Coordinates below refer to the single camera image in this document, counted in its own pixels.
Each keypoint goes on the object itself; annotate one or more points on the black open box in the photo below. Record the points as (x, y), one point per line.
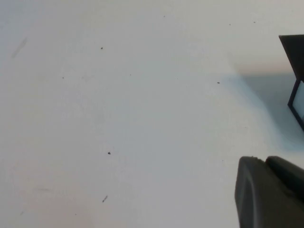
(293, 54)

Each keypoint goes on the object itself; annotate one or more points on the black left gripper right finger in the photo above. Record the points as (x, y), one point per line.
(287, 173)

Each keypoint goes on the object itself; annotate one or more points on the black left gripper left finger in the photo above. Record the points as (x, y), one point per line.
(261, 194)

